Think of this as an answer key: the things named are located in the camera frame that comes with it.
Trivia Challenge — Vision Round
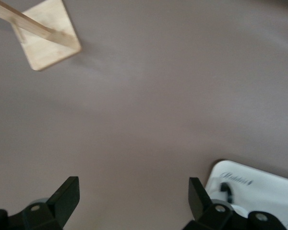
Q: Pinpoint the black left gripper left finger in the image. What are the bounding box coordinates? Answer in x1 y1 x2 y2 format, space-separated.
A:
21 176 81 230

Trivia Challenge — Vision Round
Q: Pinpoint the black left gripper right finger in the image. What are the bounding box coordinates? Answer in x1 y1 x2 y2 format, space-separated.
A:
188 177 234 230

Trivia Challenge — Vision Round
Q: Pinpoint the cream rabbit print tray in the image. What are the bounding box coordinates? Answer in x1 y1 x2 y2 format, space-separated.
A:
204 160 288 230

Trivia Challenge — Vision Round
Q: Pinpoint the wooden cup stand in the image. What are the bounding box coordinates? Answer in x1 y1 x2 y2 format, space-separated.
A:
0 0 83 71

